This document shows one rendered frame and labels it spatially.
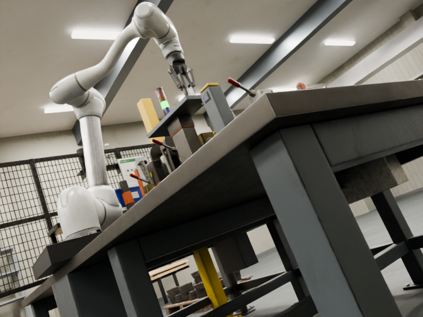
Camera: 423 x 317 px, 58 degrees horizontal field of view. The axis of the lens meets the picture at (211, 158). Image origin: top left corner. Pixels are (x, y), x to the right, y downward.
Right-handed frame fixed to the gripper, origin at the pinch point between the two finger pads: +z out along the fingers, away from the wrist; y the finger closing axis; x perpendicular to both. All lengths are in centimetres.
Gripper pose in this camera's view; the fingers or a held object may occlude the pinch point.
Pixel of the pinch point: (190, 95)
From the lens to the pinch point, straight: 173.2
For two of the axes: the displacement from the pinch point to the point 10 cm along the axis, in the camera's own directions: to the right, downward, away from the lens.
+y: 7.5, -1.4, 6.5
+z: 3.7, 9.0, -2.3
